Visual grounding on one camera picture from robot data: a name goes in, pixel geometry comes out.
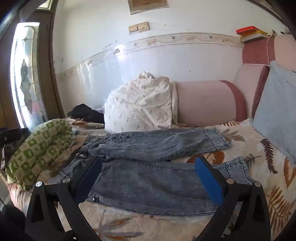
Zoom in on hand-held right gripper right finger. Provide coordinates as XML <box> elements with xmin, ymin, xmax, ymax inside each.
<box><xmin>194</xmin><ymin>155</ymin><xmax>271</xmax><ymax>241</ymax></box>

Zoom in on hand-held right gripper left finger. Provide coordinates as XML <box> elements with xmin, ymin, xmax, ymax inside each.
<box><xmin>24</xmin><ymin>156</ymin><xmax>103</xmax><ymax>241</ymax></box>

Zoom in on grey denim pants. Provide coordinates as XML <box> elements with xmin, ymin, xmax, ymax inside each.
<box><xmin>47</xmin><ymin>127</ymin><xmax>256</xmax><ymax>217</ymax></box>

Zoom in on green patterned quilt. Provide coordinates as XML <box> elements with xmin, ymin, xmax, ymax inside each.
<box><xmin>5</xmin><ymin>119</ymin><xmax>78</xmax><ymax>191</ymax></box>

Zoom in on leaf print bed sheet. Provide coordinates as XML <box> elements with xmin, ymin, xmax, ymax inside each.
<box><xmin>7</xmin><ymin>117</ymin><xmax>296</xmax><ymax>241</ymax></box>

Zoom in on black cloth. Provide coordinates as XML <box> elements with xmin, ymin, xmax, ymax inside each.
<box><xmin>68</xmin><ymin>104</ymin><xmax>105</xmax><ymax>124</ymax></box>

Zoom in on pink bolster cushion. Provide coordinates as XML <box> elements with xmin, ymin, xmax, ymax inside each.
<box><xmin>174</xmin><ymin>80</ymin><xmax>247</xmax><ymax>127</ymax></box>

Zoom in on grey cloth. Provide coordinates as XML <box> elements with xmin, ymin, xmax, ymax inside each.
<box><xmin>0</xmin><ymin>142</ymin><xmax>16</xmax><ymax>171</ymax></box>

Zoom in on white patterned pillow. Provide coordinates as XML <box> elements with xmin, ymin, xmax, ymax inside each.
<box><xmin>104</xmin><ymin>71</ymin><xmax>178</xmax><ymax>133</ymax></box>

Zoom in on light blue pillow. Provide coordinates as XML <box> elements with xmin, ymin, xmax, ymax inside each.
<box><xmin>251</xmin><ymin>60</ymin><xmax>296</xmax><ymax>166</ymax></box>

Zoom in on stained glass door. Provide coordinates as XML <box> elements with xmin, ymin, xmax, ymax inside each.
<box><xmin>9</xmin><ymin>22</ymin><xmax>49</xmax><ymax>129</ymax></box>

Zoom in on pink padded headboard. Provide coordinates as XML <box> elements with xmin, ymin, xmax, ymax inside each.
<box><xmin>232</xmin><ymin>35</ymin><xmax>296</xmax><ymax>121</ymax></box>

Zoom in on red book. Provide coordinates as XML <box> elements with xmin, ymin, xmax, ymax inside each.
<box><xmin>236</xmin><ymin>26</ymin><xmax>260</xmax><ymax>36</ymax></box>

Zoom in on white cord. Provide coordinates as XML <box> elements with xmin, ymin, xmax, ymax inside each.
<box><xmin>266</xmin><ymin>30</ymin><xmax>278</xmax><ymax>67</ymax></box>

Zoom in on beige wall switch panel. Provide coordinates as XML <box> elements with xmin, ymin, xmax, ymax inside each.
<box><xmin>129</xmin><ymin>22</ymin><xmax>150</xmax><ymax>34</ymax></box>

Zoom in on framed wall picture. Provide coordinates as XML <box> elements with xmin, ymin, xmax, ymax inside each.
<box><xmin>128</xmin><ymin>0</ymin><xmax>169</xmax><ymax>15</ymax></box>

